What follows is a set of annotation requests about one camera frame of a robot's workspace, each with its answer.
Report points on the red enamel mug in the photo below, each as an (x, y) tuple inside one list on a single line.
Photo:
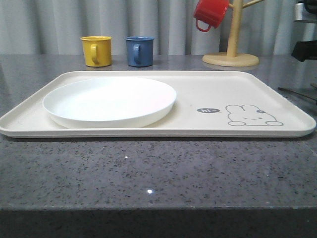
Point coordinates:
[(210, 12)]

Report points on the yellow enamel mug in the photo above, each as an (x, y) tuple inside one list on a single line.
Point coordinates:
[(97, 50)]

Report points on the blue enamel mug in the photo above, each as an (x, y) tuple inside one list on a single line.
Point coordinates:
[(140, 51)]

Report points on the white round plate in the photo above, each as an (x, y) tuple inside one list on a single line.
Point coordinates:
[(110, 102)]

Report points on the wooden mug tree stand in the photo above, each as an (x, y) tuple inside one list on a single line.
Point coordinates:
[(231, 57)]

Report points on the grey pleated curtain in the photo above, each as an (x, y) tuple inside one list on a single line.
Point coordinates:
[(56, 26)]

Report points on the cream rabbit print tray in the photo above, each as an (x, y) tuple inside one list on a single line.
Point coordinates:
[(208, 103)]

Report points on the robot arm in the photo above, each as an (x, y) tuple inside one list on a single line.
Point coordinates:
[(305, 13)]

